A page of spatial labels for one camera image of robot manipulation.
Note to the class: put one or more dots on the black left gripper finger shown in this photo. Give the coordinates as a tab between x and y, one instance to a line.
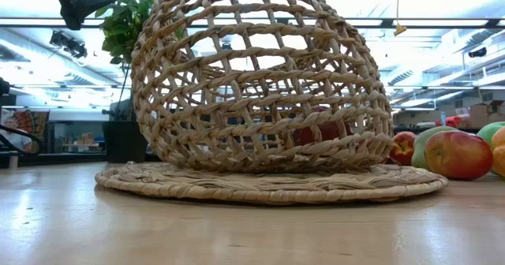
92	2

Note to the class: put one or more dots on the woven seagrass basket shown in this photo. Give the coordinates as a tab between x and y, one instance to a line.
252	79

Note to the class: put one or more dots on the dark red apple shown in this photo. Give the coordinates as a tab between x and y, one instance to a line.
329	131

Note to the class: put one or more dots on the small red fruit yellow core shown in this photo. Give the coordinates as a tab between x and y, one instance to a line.
402	150

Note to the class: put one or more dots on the green pear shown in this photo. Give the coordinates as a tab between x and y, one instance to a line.
420	146

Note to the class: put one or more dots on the red orange mango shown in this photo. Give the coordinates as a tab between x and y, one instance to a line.
457	156

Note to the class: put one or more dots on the green apple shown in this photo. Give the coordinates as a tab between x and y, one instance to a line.
489	133

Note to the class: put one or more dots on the yellow bell pepper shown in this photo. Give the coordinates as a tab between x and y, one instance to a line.
500	158

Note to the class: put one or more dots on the black ceiling track light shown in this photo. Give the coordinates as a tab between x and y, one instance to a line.
67	44

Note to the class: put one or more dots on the green potted plant black pot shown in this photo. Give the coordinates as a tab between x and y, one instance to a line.
124	24

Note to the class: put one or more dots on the brown storage shelf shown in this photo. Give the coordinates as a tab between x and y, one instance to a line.
83	140

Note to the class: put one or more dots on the round woven placemat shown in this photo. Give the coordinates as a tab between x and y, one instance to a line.
256	190

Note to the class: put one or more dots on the yellow hanging power plug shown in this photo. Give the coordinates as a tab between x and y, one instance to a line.
399	30

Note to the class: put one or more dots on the red container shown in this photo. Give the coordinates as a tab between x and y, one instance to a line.
453	122

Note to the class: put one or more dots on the cardboard boxes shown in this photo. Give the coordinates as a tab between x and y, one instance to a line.
485	115

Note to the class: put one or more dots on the black ceiling camera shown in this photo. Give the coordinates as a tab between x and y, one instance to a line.
477	53

